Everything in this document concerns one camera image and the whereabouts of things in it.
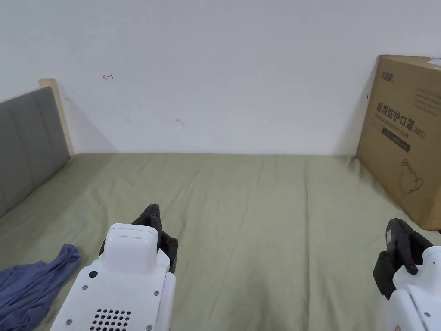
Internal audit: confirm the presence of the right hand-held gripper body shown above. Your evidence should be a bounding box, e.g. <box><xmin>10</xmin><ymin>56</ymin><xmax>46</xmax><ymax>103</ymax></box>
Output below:
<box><xmin>388</xmin><ymin>245</ymin><xmax>441</xmax><ymax>331</ymax></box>

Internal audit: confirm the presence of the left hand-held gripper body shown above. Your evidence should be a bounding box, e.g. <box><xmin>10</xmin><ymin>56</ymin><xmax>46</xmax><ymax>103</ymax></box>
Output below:
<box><xmin>49</xmin><ymin>223</ymin><xmax>177</xmax><ymax>331</ymax></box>

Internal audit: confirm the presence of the blue garment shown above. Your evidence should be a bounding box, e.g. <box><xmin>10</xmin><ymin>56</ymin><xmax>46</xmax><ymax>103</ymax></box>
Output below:
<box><xmin>0</xmin><ymin>244</ymin><xmax>81</xmax><ymax>331</ymax></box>

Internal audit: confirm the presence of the bed with pale green sheet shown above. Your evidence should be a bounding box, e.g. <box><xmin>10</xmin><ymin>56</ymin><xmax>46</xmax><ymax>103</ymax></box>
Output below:
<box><xmin>0</xmin><ymin>152</ymin><xmax>441</xmax><ymax>331</ymax></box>

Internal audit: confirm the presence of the brown cardboard carton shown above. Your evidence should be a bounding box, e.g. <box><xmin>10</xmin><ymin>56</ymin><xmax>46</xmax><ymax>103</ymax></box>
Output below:
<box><xmin>355</xmin><ymin>54</ymin><xmax>441</xmax><ymax>231</ymax></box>

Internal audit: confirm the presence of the grey padded headboard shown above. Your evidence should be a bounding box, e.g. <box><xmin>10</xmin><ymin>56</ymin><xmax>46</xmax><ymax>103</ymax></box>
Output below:
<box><xmin>0</xmin><ymin>78</ymin><xmax>75</xmax><ymax>219</ymax></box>

